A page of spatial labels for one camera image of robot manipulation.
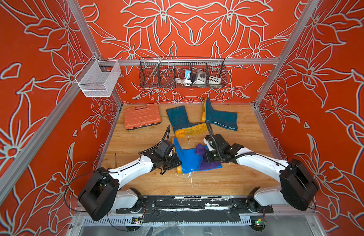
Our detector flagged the teal boot with yellow sole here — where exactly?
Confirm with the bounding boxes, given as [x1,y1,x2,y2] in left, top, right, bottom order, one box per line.
[166,106,207,138]

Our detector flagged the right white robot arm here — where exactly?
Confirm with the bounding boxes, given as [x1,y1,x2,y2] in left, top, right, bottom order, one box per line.
[204,134,319,213]

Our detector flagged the purple cloth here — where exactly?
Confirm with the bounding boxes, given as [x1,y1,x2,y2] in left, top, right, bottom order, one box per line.
[195,144,222,171]

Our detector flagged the white cube with dots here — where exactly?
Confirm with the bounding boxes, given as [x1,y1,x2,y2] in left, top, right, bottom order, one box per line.
[208,76,222,88]

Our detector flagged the white mesh wall basket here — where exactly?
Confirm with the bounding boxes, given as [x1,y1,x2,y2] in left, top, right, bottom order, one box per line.
[75,61,122,97]

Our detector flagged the blue white small box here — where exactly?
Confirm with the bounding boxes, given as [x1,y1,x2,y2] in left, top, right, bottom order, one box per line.
[185,70,191,80]

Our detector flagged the teal boot near back wall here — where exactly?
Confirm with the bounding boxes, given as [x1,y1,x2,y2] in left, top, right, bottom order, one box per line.
[201,97,238,131]

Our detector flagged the white grey device in basket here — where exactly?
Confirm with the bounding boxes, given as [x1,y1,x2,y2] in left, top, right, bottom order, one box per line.
[193,70,207,85]

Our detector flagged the orange plastic tool case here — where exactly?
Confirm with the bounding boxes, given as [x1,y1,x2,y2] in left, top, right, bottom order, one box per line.
[124,104,162,130]

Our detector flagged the bright blue rubber boot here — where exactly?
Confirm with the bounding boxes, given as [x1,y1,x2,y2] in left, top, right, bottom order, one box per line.
[173,137,223,175]

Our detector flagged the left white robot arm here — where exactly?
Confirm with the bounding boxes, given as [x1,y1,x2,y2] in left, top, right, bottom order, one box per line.
[78,140,182,221]

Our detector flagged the black wire wall basket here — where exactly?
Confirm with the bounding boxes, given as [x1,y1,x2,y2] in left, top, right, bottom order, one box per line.
[139,56,227,89]

